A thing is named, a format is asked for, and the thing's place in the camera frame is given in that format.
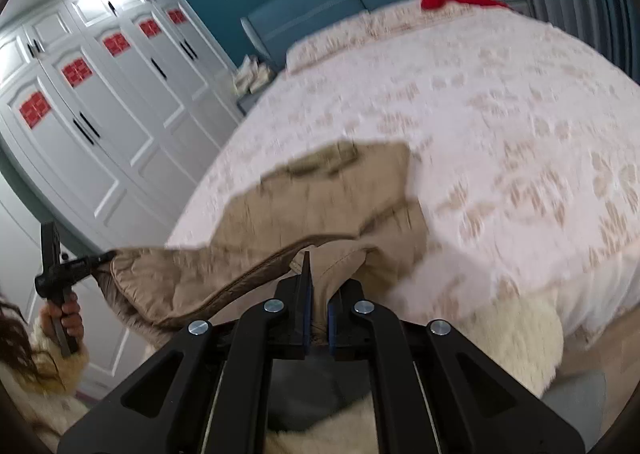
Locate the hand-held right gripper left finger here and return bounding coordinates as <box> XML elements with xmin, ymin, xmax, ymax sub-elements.
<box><xmin>57</xmin><ymin>250</ymin><xmax>316</xmax><ymax>454</ymax></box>

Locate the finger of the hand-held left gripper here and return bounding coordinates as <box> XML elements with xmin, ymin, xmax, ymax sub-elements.
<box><xmin>66</xmin><ymin>249</ymin><xmax>119</xmax><ymax>281</ymax></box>

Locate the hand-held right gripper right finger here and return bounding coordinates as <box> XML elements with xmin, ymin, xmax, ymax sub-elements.
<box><xmin>327</xmin><ymin>280</ymin><xmax>587</xmax><ymax>454</ymax></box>

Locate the brown quilted jacket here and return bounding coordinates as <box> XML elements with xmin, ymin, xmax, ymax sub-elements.
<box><xmin>97</xmin><ymin>140</ymin><xmax>428</xmax><ymax>350</ymax></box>

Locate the person's left forearm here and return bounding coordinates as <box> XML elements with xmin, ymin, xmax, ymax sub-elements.
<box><xmin>27</xmin><ymin>324</ymin><xmax>91</xmax><ymax>397</ymax></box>

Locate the pile of cream clothes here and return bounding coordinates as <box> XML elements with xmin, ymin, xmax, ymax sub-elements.
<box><xmin>232</xmin><ymin>54</ymin><xmax>273</xmax><ymax>96</ymax></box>

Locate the person's left hand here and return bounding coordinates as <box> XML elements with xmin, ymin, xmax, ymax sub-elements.
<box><xmin>39</xmin><ymin>294</ymin><xmax>84</xmax><ymax>343</ymax></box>

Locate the dark grey cloth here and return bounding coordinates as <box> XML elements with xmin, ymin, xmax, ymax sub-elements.
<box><xmin>272</xmin><ymin>359</ymin><xmax>373</xmax><ymax>430</ymax></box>

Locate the person's dark hair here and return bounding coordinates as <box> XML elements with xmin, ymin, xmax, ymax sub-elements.
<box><xmin>0</xmin><ymin>299</ymin><xmax>56</xmax><ymax>385</ymax></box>

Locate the white wardrobe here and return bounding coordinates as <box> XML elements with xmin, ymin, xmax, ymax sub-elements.
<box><xmin>0</xmin><ymin>0</ymin><xmax>246</xmax><ymax>400</ymax></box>

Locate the grey nightstand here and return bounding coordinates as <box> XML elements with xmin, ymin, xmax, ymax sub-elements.
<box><xmin>235</xmin><ymin>84</ymin><xmax>271</xmax><ymax>116</ymax></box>

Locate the bed with floral pink bedspread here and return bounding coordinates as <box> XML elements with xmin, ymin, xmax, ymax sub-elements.
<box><xmin>165</xmin><ymin>0</ymin><xmax>640</xmax><ymax>350</ymax></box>

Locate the floral pink pillow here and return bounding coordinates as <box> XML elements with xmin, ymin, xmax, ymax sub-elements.
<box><xmin>285</xmin><ymin>9</ymin><xmax>381</xmax><ymax>75</ymax></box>
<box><xmin>367</xmin><ymin>0</ymin><xmax>481</xmax><ymax>35</ymax></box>

